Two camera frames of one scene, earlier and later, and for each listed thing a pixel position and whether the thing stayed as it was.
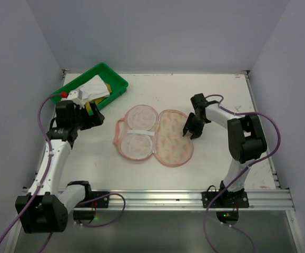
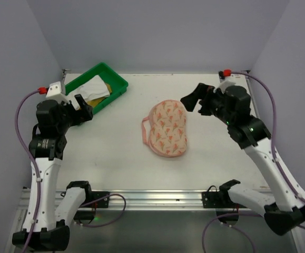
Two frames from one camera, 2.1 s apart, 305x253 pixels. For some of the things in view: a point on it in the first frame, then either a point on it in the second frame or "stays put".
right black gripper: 194,123 to 203,99
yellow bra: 98,100 stays put
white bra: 96,88 stays put
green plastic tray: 117,84 stays put
